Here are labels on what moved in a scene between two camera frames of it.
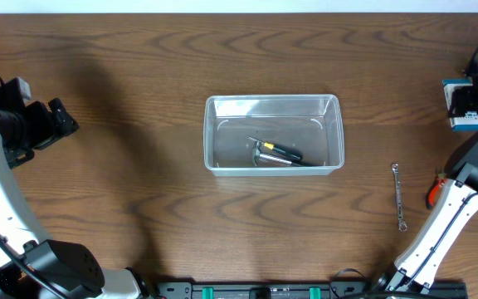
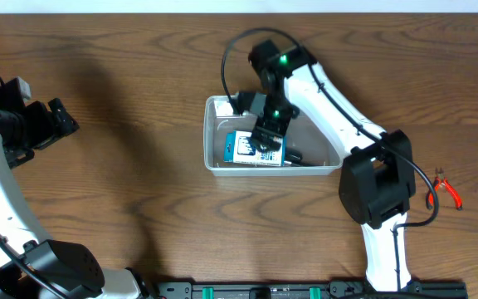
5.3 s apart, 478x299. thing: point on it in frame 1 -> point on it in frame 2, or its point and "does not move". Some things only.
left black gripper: [41, 124] does not move
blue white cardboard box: [468, 120] -> [238, 147]
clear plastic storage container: [277, 134] does not move
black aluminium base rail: [280, 290] does not move
